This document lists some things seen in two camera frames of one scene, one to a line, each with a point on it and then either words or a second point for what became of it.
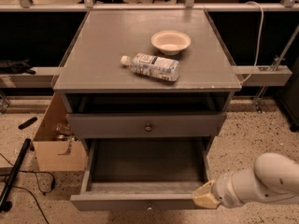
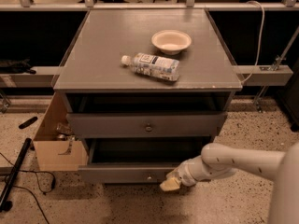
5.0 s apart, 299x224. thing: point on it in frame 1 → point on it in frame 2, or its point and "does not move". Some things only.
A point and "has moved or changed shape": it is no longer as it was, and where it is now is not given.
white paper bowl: x=170 y=42 does not move
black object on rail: x=16 y=66 does not move
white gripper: x=224 y=189 → x=186 y=174
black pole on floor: x=7 y=205 does not move
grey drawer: x=128 y=174 has moved or changed shape
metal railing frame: x=246 y=76 does not move
